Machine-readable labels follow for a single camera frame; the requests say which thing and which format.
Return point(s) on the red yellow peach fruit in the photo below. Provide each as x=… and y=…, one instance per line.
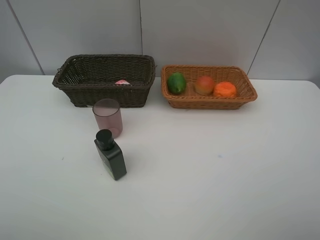
x=204, y=85

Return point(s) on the translucent pink plastic cup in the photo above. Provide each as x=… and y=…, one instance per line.
x=107, y=113

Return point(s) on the pink bottle white cap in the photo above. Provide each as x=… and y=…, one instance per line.
x=122, y=82

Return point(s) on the green lime fruit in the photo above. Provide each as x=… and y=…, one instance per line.
x=176, y=83

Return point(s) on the orange tangerine fruit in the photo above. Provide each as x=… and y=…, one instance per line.
x=225, y=89

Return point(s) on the dark green square bottle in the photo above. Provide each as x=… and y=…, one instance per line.
x=110, y=154

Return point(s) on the dark brown wicker basket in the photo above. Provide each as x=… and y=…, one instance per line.
x=88, y=78

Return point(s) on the orange wicker basket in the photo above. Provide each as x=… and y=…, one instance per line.
x=190, y=99

